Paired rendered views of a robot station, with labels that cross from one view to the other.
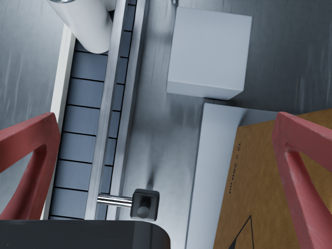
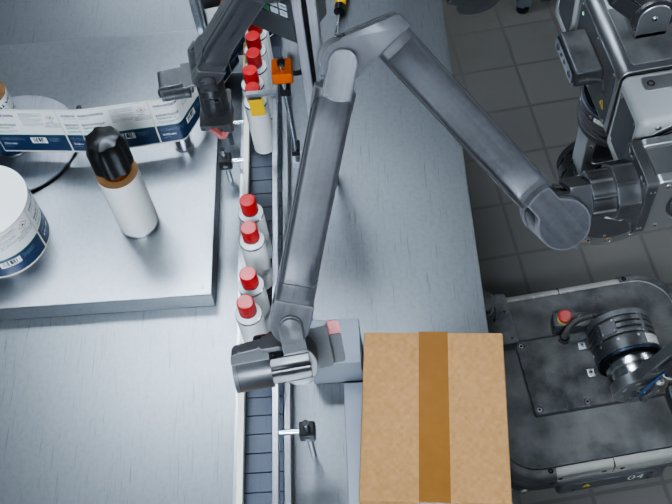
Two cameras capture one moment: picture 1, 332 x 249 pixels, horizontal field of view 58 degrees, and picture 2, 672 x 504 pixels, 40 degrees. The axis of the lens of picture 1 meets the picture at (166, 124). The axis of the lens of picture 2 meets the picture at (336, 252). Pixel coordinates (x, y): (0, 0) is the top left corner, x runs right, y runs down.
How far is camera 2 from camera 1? 147 cm
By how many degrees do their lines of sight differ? 29
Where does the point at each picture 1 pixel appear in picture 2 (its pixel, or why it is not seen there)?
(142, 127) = (301, 412)
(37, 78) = (216, 393)
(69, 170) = (253, 441)
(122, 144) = (288, 417)
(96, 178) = (275, 420)
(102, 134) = (275, 395)
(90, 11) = (261, 328)
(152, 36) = not seen: hidden behind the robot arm
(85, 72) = not seen: hidden behind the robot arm
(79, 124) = (255, 409)
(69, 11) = (252, 329)
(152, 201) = (310, 424)
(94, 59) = not seen: hidden behind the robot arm
